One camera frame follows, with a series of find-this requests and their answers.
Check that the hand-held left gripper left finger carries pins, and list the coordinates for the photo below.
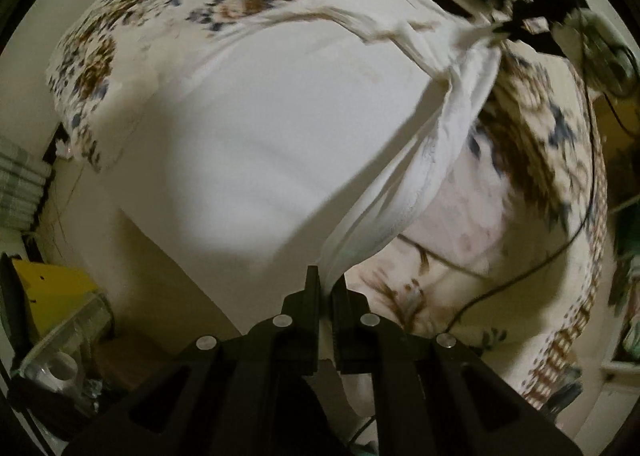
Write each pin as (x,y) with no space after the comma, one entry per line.
(311,306)

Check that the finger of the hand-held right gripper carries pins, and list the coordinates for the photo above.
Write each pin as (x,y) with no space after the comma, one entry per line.
(509,27)

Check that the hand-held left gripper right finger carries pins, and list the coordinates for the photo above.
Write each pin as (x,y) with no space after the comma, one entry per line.
(342,316)

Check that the white garment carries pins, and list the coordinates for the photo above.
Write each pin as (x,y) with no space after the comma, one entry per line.
(260,146)

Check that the floral bed sheet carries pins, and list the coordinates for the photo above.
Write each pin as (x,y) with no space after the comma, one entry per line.
(530,146)

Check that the clear plastic container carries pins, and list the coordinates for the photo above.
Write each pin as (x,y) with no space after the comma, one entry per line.
(65,351)

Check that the yellow box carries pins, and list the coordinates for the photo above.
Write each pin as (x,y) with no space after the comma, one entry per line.
(47,296)

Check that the stack of folded cloths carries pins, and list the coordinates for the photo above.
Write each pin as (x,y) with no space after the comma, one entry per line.
(22,181)

